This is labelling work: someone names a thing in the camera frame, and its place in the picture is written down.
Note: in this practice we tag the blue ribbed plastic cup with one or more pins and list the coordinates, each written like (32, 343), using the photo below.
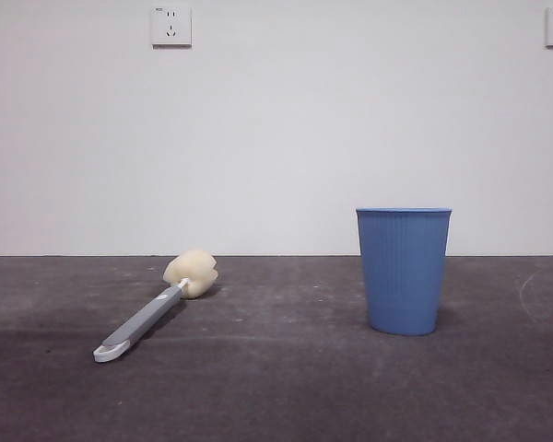
(403, 271)

